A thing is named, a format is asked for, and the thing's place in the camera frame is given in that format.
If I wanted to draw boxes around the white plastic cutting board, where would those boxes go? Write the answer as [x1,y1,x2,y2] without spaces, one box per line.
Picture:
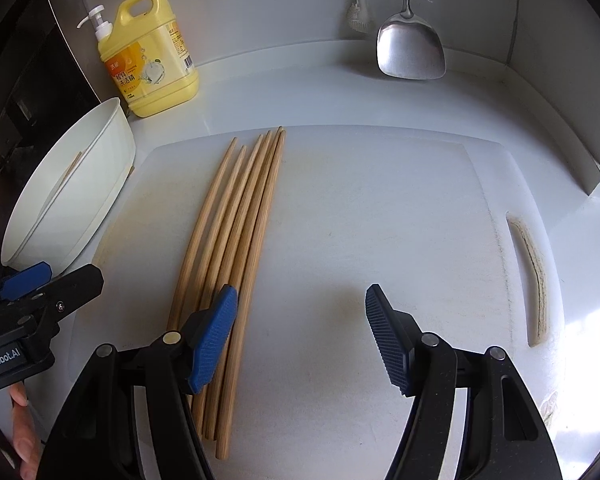
[65,125,567,480]

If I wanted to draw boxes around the white round basin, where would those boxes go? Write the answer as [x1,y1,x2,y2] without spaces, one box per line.
[0,97,137,275]

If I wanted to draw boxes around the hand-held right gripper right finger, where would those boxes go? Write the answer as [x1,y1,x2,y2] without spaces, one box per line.
[364,283,564,480]

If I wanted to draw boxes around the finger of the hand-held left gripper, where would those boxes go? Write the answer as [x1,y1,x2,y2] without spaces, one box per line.
[30,264,105,322]
[0,262,53,302]

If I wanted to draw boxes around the yellow dish soap bottle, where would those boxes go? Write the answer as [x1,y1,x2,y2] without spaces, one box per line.
[77,0,201,118]

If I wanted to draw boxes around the single wooden chopstick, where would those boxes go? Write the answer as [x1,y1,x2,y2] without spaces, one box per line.
[57,151,83,188]

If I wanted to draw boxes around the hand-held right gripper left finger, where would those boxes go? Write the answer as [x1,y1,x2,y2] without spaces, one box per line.
[45,284,239,480]

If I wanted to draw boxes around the bundle of wooden chopsticks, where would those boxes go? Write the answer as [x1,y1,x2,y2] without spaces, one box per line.
[166,126,287,461]

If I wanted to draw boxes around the steel spatula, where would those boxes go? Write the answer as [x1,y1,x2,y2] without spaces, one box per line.
[376,0,447,80]

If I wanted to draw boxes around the person's left hand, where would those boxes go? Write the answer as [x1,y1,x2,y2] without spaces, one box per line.
[7,382,45,480]

